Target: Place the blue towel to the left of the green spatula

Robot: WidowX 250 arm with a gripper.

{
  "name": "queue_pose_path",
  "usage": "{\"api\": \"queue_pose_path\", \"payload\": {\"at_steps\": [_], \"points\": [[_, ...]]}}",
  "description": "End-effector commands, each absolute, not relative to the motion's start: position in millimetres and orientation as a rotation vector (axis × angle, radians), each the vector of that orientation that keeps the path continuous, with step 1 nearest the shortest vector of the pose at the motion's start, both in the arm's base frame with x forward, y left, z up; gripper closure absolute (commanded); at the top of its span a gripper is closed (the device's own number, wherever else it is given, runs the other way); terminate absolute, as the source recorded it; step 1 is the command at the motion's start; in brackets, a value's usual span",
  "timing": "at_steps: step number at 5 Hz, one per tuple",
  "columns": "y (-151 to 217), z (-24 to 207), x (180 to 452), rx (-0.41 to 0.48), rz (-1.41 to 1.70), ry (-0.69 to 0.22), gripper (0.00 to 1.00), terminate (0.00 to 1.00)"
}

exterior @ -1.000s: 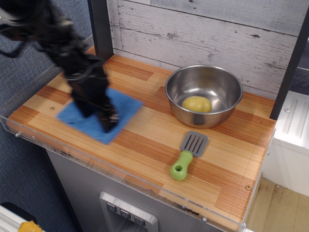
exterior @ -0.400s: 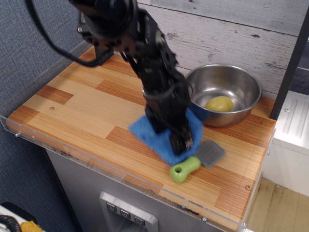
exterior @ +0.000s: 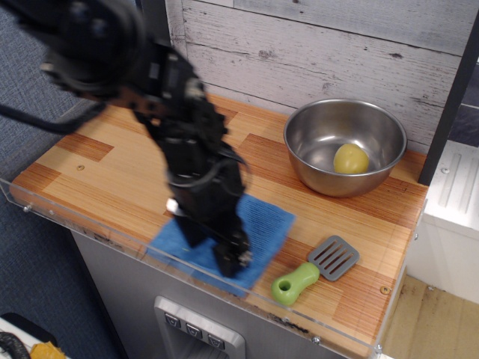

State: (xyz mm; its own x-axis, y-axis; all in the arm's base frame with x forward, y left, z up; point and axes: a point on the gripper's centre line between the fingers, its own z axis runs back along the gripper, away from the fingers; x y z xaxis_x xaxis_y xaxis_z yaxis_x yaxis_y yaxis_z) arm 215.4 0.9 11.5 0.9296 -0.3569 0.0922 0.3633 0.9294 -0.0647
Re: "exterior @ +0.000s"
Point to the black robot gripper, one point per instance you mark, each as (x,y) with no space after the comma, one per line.
(202,170)

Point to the blue towel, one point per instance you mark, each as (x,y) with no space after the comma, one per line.
(267,227)

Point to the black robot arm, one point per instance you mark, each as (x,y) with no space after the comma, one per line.
(104,52)

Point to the grey cabinet control panel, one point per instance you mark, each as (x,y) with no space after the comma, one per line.
(198,331)

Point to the stainless steel bowl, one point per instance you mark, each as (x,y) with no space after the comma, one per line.
(315,132)

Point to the yellow-green potato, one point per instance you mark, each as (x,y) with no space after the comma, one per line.
(350,159)

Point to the yellow object at corner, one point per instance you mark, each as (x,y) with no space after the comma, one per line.
(46,351)

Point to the clear acrylic table guard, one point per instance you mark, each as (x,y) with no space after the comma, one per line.
(106,183)

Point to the white ribbed appliance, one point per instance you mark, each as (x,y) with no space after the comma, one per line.
(444,250)

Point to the green handled grey spatula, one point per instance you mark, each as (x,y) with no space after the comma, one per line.
(331,259)

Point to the dark vertical post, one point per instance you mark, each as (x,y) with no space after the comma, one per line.
(452,105)

